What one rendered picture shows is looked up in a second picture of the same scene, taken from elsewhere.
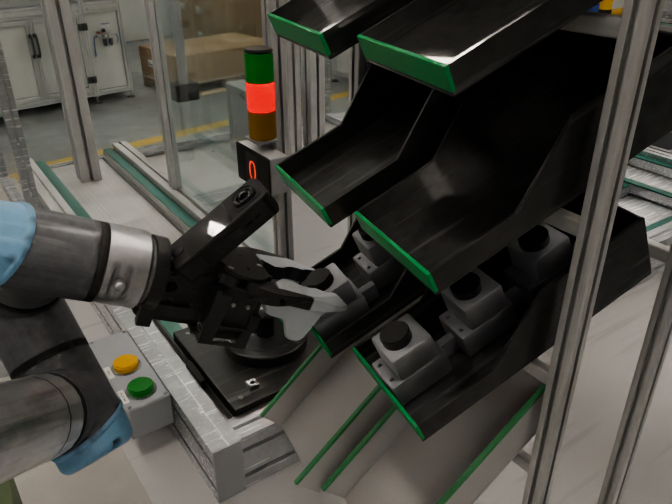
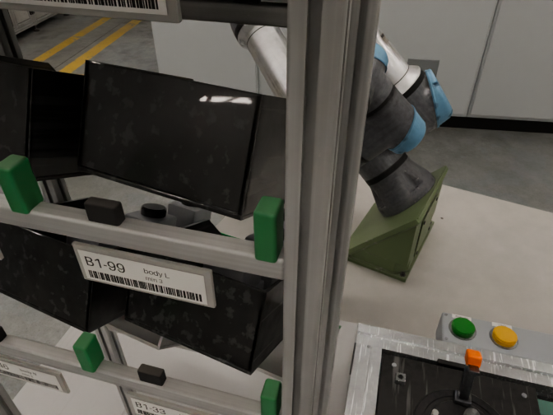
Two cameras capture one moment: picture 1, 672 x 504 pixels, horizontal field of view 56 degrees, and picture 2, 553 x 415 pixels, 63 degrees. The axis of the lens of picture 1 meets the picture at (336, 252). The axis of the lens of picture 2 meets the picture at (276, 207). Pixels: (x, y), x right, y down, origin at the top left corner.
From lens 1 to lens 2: 99 cm
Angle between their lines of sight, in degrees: 105
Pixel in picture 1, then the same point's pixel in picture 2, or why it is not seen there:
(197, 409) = (413, 347)
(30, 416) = not seen: hidden behind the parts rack
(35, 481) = (453, 297)
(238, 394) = (399, 366)
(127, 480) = (415, 330)
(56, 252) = not seen: hidden behind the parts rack
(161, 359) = (502, 366)
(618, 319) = not seen: outside the picture
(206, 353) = (476, 386)
